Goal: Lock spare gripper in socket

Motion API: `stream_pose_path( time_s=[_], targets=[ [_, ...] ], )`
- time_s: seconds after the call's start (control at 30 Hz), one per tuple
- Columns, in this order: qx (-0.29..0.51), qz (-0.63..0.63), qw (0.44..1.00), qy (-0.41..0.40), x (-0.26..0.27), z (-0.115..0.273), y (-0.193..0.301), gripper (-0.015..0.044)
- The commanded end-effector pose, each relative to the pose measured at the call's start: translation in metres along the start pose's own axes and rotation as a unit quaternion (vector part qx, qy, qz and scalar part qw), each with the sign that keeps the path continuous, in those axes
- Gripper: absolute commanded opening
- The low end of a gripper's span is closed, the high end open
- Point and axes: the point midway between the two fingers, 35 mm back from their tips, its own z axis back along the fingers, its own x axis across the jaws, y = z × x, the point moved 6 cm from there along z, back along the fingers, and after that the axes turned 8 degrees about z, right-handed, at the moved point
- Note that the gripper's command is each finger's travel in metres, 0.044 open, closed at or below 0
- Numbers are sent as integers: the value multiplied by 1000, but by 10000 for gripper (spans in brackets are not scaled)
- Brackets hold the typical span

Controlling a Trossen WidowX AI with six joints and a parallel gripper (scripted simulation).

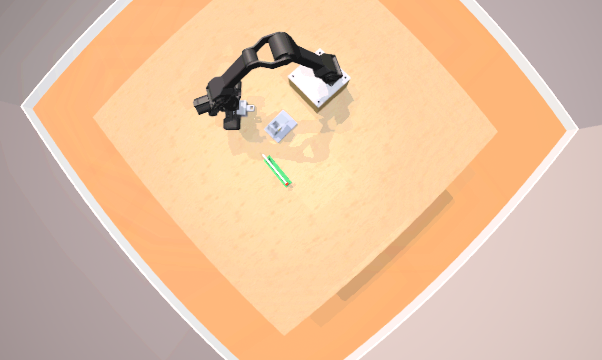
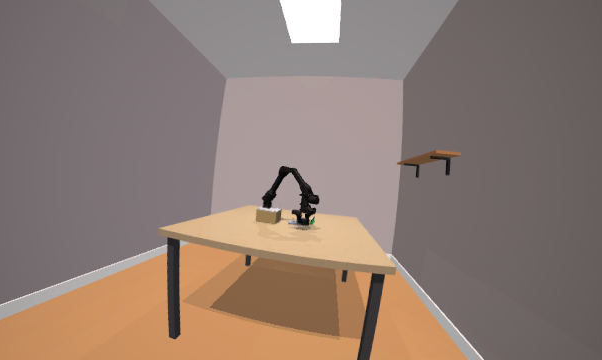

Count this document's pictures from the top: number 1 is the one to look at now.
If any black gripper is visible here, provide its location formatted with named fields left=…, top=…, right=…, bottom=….
left=220, top=81, right=242, bottom=130

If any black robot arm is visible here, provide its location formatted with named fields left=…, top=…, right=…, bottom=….
left=192, top=31, right=343, bottom=117

